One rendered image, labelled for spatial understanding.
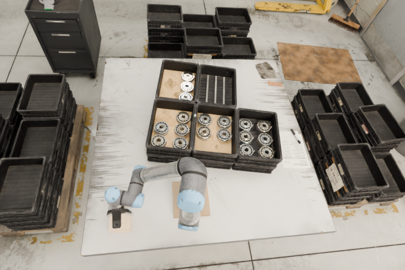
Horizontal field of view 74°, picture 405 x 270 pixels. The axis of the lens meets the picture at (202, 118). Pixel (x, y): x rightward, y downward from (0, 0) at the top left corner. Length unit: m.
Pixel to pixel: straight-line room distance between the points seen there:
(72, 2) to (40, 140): 1.31
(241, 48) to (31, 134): 2.31
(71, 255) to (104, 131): 1.04
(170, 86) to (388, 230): 2.43
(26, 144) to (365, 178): 2.82
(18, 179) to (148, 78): 1.22
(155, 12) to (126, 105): 1.56
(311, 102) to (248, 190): 1.58
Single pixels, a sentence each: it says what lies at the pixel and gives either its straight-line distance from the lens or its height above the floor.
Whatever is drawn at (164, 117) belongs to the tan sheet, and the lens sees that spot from 2.00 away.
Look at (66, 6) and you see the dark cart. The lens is 2.98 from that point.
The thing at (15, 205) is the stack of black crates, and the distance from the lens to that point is 2.31.
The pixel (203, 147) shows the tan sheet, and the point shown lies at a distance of 1.88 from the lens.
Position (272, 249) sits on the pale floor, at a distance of 2.67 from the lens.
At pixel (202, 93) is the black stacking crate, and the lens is 2.16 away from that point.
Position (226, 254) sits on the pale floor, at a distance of 2.55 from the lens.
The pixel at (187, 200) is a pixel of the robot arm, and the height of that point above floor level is 1.36.
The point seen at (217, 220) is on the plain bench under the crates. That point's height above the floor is 0.70.
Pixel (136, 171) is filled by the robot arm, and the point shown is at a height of 1.09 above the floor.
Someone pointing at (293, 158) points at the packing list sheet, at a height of 0.70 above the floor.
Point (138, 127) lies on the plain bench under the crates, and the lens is 2.11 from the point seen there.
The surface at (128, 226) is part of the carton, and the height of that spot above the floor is 0.78.
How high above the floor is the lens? 2.48
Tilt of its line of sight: 55 degrees down
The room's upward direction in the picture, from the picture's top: 12 degrees clockwise
